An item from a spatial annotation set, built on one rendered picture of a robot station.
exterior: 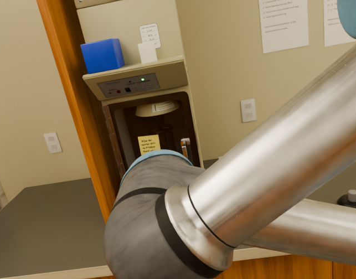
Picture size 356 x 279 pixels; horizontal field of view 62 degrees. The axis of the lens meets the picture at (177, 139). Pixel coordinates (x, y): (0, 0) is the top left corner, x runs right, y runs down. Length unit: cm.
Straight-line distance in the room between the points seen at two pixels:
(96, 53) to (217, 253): 79
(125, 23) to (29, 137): 95
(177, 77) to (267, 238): 66
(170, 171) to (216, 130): 115
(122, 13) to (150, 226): 86
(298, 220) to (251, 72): 112
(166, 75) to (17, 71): 93
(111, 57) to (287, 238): 72
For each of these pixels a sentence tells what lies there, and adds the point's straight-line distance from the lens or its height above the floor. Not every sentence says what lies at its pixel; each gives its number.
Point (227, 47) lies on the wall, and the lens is 148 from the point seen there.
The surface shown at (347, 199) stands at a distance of 113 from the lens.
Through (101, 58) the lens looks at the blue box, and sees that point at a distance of 97.
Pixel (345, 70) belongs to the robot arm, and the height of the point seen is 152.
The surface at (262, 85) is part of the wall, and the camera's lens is 153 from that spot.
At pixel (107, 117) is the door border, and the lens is 110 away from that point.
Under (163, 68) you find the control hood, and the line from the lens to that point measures 94.
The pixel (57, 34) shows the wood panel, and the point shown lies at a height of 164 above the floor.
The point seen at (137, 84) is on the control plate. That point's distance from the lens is 100.
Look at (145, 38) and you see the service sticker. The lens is 105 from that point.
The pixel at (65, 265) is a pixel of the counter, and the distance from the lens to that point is 112.
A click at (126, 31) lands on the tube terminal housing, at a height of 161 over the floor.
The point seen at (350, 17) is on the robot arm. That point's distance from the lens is 42.
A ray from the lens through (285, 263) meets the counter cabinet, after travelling 107.
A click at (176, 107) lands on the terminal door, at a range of 105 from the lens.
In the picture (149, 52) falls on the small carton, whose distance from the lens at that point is 96.
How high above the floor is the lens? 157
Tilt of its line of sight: 19 degrees down
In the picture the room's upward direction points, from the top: 11 degrees counter-clockwise
